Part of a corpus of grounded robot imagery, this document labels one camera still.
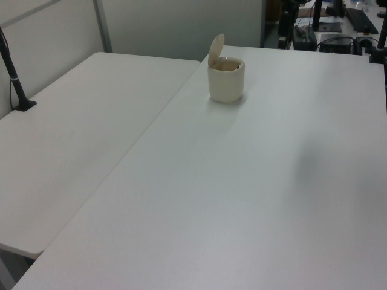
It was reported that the beige round trash bin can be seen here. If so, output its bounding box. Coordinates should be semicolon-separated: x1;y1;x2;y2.
207;56;246;104

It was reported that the beige round bin lid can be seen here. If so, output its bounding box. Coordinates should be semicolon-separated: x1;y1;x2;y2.
208;33;226;66

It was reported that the black tripod stand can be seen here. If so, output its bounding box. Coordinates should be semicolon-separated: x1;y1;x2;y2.
276;0;301;50

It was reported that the black box device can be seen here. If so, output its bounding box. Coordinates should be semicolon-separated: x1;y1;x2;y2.
292;25;319;51

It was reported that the black flat electronic device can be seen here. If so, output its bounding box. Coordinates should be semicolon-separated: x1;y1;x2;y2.
318;33;354;54

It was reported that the black monitor stand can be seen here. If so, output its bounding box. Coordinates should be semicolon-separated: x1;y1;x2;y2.
311;0;343;33

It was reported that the black keyboard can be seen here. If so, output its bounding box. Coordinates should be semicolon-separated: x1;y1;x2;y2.
344;7;380;35

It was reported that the black pole with table clamp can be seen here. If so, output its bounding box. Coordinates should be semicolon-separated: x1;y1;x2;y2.
368;0;387;65

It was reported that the grey metal partition post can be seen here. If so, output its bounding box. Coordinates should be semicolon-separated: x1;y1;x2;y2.
93;0;113;54

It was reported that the black camera stand pole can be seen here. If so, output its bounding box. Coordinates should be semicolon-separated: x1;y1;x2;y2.
0;26;37;112

